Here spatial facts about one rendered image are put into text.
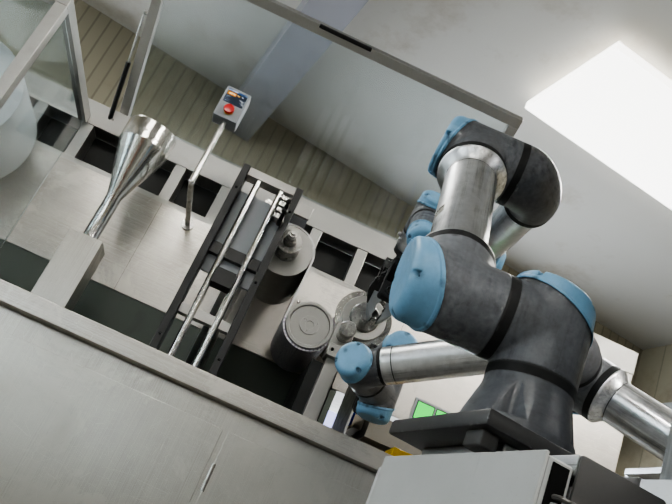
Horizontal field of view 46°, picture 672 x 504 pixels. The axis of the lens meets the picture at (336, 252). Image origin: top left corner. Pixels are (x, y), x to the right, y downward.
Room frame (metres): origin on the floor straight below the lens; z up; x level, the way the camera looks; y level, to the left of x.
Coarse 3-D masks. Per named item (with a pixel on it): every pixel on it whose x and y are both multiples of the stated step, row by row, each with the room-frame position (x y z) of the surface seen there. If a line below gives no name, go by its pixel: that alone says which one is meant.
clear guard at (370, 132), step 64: (192, 0) 1.86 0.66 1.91; (192, 64) 2.00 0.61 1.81; (256, 64) 1.95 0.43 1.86; (320, 64) 1.89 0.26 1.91; (192, 128) 2.16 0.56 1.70; (256, 128) 2.10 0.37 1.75; (320, 128) 2.03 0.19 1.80; (384, 128) 1.97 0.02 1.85; (320, 192) 2.19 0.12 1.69; (384, 192) 2.13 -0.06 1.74
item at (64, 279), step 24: (120, 144) 1.91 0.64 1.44; (144, 144) 1.89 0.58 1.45; (120, 168) 1.92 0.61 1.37; (144, 168) 1.92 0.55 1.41; (120, 192) 1.93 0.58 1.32; (96, 216) 1.94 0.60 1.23; (72, 240) 1.91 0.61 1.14; (96, 240) 1.91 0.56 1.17; (48, 264) 1.91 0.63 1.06; (72, 264) 1.91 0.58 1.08; (96, 264) 1.97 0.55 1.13; (48, 288) 1.91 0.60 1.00; (72, 288) 1.91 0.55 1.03
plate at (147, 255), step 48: (48, 192) 2.16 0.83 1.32; (96, 192) 2.17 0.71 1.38; (48, 240) 2.17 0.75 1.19; (144, 240) 2.18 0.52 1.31; (192, 240) 2.18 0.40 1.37; (144, 288) 2.18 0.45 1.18; (192, 288) 2.19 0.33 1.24; (336, 288) 2.20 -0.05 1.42; (240, 336) 2.19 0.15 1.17; (336, 384) 2.21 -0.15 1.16; (432, 384) 2.22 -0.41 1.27; (576, 432) 2.24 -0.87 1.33
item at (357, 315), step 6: (354, 306) 1.86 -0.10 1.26; (360, 306) 1.86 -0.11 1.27; (354, 312) 1.86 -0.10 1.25; (360, 312) 1.87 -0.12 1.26; (378, 312) 1.86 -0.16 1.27; (354, 318) 1.86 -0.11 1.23; (360, 318) 1.87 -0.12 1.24; (366, 318) 1.86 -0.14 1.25; (360, 324) 1.86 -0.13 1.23; (366, 324) 1.86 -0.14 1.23; (360, 330) 1.87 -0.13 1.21; (366, 330) 1.86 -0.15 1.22; (372, 330) 1.88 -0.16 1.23
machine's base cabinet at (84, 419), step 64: (0, 320) 1.59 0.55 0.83; (0, 384) 1.59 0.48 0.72; (64, 384) 1.59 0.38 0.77; (128, 384) 1.60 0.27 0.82; (0, 448) 1.59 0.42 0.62; (64, 448) 1.59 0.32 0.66; (128, 448) 1.60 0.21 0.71; (192, 448) 1.60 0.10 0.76; (256, 448) 1.61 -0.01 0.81; (320, 448) 1.62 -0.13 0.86
